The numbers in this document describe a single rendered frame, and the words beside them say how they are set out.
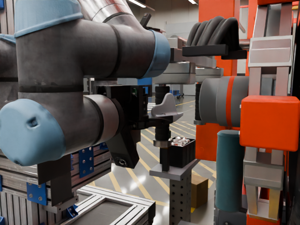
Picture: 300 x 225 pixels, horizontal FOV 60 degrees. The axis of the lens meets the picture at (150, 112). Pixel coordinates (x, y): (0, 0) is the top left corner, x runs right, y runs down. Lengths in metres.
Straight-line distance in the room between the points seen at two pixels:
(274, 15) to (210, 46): 0.24
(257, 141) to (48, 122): 0.28
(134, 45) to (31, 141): 0.18
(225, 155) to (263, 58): 0.46
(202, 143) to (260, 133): 0.90
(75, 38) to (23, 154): 0.14
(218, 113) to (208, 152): 0.60
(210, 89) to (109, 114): 0.39
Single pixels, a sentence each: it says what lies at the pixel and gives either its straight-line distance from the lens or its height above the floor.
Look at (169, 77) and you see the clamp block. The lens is 0.60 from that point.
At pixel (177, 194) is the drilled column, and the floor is 0.26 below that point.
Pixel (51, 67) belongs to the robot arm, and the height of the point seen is 0.92.
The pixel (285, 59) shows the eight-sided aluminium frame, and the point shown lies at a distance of 0.48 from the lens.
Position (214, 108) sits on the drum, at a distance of 0.71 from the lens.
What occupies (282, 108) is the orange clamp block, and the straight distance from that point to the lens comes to 0.39.
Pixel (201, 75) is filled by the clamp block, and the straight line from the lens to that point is 0.92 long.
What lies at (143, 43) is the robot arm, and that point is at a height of 0.96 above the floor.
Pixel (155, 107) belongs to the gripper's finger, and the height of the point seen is 0.86.
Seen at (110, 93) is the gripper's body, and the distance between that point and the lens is 0.41.
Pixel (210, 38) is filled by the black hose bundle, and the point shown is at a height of 0.99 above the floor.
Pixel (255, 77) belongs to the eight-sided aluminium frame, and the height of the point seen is 0.91.
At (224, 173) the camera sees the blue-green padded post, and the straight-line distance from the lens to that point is 0.89.
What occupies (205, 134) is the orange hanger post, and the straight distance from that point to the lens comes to 1.27.
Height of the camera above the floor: 0.91
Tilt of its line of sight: 7 degrees down
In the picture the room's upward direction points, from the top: straight up
